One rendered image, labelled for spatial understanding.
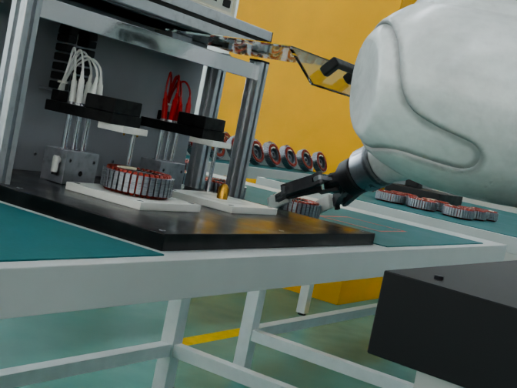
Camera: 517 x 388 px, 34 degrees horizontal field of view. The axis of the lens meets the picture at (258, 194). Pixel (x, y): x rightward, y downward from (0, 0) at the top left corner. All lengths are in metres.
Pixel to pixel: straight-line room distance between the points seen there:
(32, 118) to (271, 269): 0.53
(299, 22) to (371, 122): 4.58
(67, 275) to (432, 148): 0.39
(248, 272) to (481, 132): 0.54
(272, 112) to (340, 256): 3.91
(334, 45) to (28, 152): 3.77
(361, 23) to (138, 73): 3.49
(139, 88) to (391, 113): 1.05
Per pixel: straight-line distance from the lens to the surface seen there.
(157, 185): 1.29
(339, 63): 1.48
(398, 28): 0.71
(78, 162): 1.41
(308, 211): 1.79
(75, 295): 0.90
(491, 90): 0.69
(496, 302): 0.70
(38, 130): 1.52
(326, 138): 5.07
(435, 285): 0.72
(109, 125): 1.34
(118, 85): 1.64
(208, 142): 1.52
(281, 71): 5.28
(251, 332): 3.13
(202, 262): 1.06
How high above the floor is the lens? 0.92
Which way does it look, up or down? 4 degrees down
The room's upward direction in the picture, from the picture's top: 11 degrees clockwise
